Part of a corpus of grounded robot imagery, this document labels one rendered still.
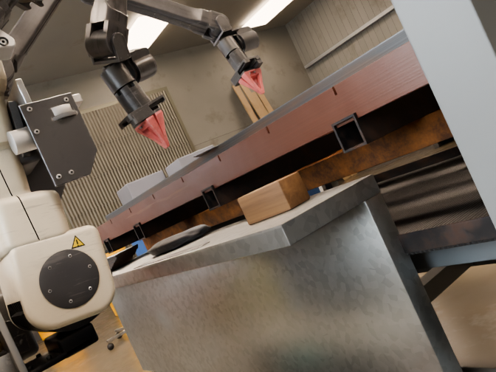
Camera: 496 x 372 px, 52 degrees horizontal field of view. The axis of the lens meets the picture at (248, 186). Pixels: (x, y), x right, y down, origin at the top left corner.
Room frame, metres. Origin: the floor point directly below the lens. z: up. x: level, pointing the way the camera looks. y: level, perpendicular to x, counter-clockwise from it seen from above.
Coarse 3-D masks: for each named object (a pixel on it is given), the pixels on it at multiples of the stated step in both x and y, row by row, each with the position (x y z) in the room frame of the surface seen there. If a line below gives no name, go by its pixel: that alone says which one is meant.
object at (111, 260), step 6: (132, 246) 1.53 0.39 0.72; (120, 252) 1.39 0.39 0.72; (126, 252) 1.44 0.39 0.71; (132, 252) 1.53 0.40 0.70; (108, 258) 1.40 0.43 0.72; (114, 258) 1.38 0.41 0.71; (120, 258) 1.42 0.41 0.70; (126, 258) 1.50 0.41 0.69; (108, 264) 1.44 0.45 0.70; (114, 264) 1.42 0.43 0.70; (120, 264) 1.50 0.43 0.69
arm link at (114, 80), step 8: (112, 64) 1.07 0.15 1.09; (120, 64) 1.07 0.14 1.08; (128, 64) 1.11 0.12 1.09; (104, 72) 1.07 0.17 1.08; (112, 72) 1.06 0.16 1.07; (120, 72) 1.07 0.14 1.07; (128, 72) 1.08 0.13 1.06; (136, 72) 1.11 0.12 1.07; (104, 80) 1.08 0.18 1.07; (112, 80) 1.07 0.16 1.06; (120, 80) 1.07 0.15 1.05; (128, 80) 1.07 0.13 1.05; (112, 88) 1.07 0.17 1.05; (120, 88) 1.07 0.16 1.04
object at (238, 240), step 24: (336, 192) 0.75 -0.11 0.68; (360, 192) 0.75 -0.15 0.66; (288, 216) 0.72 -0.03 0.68; (312, 216) 0.69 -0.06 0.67; (336, 216) 0.72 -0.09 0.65; (216, 240) 0.88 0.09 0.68; (240, 240) 0.75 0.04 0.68; (264, 240) 0.70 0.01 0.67; (288, 240) 0.66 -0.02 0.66; (168, 264) 0.96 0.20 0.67; (192, 264) 0.89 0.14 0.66
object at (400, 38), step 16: (400, 32) 0.71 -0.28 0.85; (384, 48) 0.74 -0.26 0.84; (352, 64) 0.79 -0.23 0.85; (368, 64) 0.77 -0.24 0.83; (336, 80) 0.83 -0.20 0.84; (304, 96) 0.89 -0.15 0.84; (272, 112) 0.96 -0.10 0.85; (288, 112) 0.93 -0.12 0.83; (256, 128) 1.02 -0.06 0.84; (224, 144) 1.11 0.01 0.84; (208, 160) 1.18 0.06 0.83; (176, 176) 1.32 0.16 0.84; (144, 192) 1.50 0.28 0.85
